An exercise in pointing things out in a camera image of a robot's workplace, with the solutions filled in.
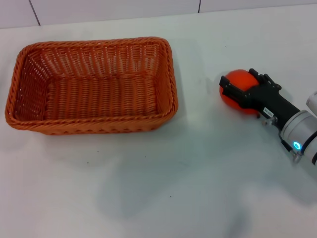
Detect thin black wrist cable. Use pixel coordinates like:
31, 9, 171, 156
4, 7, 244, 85
278, 132, 299, 155

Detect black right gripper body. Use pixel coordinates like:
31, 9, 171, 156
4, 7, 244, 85
241, 83, 302, 130

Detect orange-red plastic pear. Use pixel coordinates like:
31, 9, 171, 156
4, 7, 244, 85
218, 69, 261, 116

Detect orange woven plastic basket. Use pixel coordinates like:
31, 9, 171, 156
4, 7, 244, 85
4, 36, 180, 136

